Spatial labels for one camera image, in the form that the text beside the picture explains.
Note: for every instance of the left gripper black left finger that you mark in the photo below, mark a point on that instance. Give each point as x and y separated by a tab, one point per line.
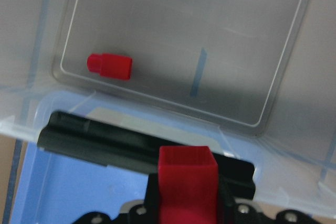
145	212

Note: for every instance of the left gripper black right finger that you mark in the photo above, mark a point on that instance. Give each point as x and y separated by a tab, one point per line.
236	205

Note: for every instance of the red block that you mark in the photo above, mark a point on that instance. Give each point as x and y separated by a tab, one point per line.
188	185
110	66

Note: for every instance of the blue plastic tray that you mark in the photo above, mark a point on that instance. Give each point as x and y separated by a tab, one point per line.
54	188

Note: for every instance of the clear plastic storage box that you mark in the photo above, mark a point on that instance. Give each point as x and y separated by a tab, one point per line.
255	79

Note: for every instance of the black box latch handle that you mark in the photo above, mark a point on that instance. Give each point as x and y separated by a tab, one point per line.
106	144

